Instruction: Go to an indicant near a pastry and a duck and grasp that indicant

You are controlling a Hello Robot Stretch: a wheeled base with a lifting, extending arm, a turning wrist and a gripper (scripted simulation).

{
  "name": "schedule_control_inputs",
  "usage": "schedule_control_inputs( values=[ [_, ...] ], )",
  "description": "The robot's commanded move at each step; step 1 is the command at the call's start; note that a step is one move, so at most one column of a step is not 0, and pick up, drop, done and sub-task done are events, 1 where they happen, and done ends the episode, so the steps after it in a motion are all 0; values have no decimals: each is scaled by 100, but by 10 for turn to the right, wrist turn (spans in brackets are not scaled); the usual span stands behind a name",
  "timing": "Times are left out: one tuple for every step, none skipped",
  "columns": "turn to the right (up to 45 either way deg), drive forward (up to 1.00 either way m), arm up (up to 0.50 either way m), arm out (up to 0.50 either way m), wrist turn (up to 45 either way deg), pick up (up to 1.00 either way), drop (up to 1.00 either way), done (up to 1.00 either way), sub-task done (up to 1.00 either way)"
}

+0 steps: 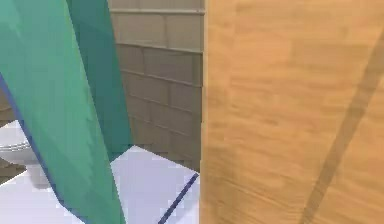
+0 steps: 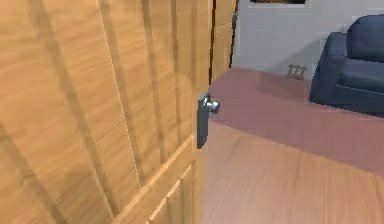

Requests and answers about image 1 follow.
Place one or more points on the green shower curtain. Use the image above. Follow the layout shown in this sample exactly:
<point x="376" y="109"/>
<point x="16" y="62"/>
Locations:
<point x="53" y="100"/>

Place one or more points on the white toilet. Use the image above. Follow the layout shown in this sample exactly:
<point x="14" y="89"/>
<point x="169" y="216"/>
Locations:
<point x="16" y="150"/>

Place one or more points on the light wooden door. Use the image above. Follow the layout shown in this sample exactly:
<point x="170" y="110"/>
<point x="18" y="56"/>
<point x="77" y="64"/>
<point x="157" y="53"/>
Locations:
<point x="286" y="110"/>

